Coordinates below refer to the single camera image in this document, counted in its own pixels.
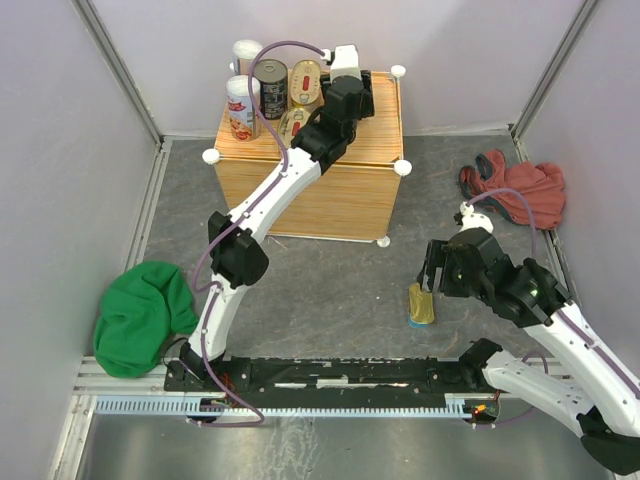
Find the gold rectangular tin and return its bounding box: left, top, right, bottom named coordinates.
left=408, top=283, right=435, bottom=328

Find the red oval tin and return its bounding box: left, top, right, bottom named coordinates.
left=277, top=107, right=311, bottom=148
left=289, top=60, right=322, bottom=112

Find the dark blue round can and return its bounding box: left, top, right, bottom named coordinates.
left=254, top=59, right=288, bottom=120

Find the wooden cube cabinet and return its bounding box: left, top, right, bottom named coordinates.
left=214, top=71, right=404, bottom=242

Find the tall white-lid can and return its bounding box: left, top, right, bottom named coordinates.
left=230, top=39, right=263, bottom=75
left=226, top=75, right=260, bottom=141

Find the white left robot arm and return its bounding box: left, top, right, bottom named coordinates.
left=179, top=70, right=375, bottom=390

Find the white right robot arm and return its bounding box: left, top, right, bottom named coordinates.
left=417, top=228, right=639, bottom=476

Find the red cloth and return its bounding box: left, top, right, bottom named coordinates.
left=457, top=149, right=566, bottom=230

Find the green cloth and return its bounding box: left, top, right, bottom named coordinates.
left=93, top=261, right=198, bottom=379

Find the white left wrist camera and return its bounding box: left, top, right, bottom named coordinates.
left=321, top=44, right=362, bottom=83

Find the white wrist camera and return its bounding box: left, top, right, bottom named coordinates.
left=454, top=202, right=494, bottom=234
left=321, top=44, right=362, bottom=83

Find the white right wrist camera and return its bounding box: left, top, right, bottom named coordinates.
left=454, top=202, right=494, bottom=234

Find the light blue cable duct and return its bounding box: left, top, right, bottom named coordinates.
left=93, top=392, right=499, bottom=417

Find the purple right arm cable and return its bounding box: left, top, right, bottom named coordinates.
left=462, top=187, right=640, bottom=429

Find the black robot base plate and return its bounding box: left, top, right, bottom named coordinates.
left=163, top=355, right=520, bottom=407

